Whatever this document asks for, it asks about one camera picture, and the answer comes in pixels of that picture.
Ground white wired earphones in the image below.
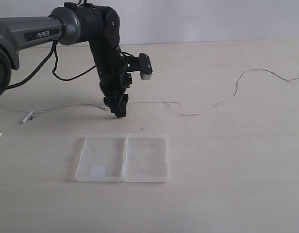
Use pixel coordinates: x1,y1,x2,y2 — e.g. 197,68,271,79
0,63,299,147

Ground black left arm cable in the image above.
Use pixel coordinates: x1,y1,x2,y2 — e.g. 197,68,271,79
0,40,131,96

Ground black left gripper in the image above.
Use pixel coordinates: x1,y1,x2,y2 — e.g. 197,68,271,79
99,72,133,118

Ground white sticker in case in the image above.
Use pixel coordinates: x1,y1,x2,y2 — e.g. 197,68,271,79
89,166,106,178

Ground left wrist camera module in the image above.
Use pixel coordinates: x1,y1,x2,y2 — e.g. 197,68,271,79
127,53,153,81

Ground clear plastic hinged case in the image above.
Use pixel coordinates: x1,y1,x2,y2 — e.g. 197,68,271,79
75,133,170,183

